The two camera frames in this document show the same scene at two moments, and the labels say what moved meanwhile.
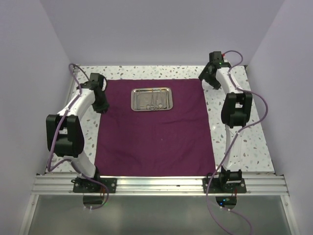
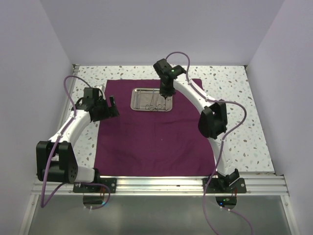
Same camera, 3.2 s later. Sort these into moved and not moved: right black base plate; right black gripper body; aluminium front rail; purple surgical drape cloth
Moved: right black gripper body
Not moved: right black base plate; purple surgical drape cloth; aluminium front rail
